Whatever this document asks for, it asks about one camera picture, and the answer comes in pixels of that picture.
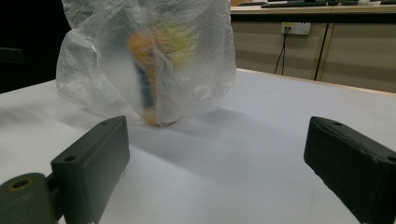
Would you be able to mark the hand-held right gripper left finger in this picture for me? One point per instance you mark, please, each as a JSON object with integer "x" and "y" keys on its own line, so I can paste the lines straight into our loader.
{"x": 90, "y": 168}

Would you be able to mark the dark monitor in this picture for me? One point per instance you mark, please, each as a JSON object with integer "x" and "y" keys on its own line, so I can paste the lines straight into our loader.
{"x": 11, "y": 56}

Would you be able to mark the clear plastic bag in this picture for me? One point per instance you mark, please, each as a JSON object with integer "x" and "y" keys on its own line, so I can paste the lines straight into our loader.
{"x": 102, "y": 71}

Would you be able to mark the white wall socket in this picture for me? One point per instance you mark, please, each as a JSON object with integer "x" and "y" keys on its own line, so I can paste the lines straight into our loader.
{"x": 295, "y": 28}

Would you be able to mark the black keyboard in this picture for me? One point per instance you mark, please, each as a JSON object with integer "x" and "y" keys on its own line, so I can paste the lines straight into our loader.
{"x": 294, "y": 4}

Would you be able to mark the yellow-green item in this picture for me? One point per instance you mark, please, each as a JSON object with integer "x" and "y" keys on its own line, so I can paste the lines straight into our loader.
{"x": 176, "y": 42}

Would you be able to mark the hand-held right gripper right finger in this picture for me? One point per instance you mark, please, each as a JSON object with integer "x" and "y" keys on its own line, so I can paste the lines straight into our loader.
{"x": 351, "y": 168}

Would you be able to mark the orange and blue packet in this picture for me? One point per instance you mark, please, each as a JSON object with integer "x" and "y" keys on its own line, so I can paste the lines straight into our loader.
{"x": 146, "y": 77}

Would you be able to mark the long beige desk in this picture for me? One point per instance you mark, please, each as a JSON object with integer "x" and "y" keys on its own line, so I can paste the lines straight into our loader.
{"x": 348, "y": 53}

